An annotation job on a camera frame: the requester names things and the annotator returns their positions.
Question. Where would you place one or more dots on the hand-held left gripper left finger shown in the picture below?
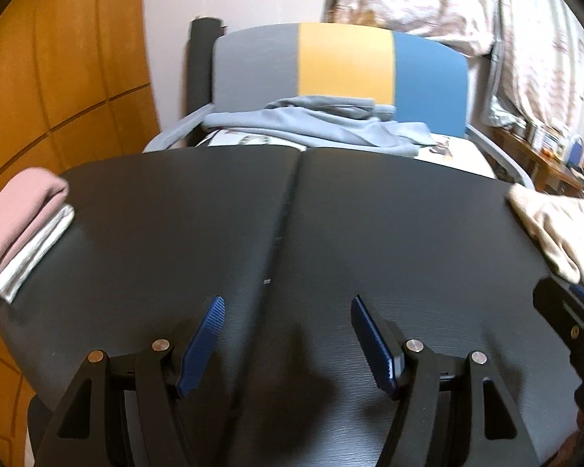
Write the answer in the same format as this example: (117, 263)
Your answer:
(202, 340)

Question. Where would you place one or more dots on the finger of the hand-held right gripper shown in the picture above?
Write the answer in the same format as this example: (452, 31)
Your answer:
(555, 306)

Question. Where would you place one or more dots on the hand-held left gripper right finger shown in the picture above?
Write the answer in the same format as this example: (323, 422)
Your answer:
(374, 345)

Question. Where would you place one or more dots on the beige knit sweater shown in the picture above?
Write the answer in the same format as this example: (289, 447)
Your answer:
(559, 224)

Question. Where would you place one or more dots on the cluttered wooden side desk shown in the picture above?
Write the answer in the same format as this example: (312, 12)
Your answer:
(545, 168)

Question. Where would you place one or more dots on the blue container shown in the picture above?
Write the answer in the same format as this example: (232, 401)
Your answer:
(575, 150)

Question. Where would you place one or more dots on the white folded towel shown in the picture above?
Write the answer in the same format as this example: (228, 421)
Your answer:
(34, 248)

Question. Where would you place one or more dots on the pink folded garment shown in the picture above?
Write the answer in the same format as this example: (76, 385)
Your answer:
(19, 209)

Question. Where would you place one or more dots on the grey-blue garment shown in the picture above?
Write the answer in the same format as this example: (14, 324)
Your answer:
(321, 126)

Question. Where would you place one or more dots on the black rolled mat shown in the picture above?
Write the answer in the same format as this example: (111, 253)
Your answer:
(199, 68)

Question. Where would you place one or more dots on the grey yellow blue chair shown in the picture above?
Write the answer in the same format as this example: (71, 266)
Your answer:
(253, 68)

